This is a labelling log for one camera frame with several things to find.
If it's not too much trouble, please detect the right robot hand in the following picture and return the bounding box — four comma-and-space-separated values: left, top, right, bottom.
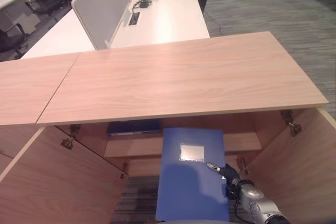
206, 163, 241, 186

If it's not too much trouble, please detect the blue plastic document folder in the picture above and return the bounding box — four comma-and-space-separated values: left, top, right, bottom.
155, 127, 229, 222

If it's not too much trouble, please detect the right wooden cabinet door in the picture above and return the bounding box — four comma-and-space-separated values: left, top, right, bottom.
246, 106, 336, 224

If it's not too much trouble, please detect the wooden cabinet door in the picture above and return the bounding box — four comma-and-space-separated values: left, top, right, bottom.
246, 106, 336, 224
0, 125, 131, 224

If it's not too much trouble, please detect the wooden office cabinet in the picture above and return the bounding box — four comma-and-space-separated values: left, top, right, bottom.
36, 31, 330, 183

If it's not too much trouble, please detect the long white office desk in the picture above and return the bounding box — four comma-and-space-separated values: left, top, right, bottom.
20, 0, 211, 60

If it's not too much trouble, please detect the left wooden cabinet door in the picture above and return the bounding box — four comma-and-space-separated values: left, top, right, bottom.
0, 125, 131, 224

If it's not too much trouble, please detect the wooden neighbour cabinet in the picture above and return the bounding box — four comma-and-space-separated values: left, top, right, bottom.
0, 52, 81, 174

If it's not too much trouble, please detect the black grey office chair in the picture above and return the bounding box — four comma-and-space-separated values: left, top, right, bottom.
0, 23, 29, 60

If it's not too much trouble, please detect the metal door hinge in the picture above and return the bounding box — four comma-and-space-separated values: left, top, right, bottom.
280, 110, 303, 137
60, 124, 81, 151

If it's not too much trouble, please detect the grey desk partition screen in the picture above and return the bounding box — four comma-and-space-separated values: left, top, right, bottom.
71, 0, 132, 50

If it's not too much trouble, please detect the black floor cable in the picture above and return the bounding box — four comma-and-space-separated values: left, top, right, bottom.
203, 8, 224, 37

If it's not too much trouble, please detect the desk cable outlet box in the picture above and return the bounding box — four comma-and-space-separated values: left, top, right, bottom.
123, 11, 141, 28

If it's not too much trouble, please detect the black power adapter with cable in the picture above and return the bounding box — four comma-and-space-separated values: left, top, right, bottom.
132, 0, 153, 10

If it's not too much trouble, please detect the white drawer pedestal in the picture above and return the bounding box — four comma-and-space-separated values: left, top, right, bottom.
3, 3, 40, 36

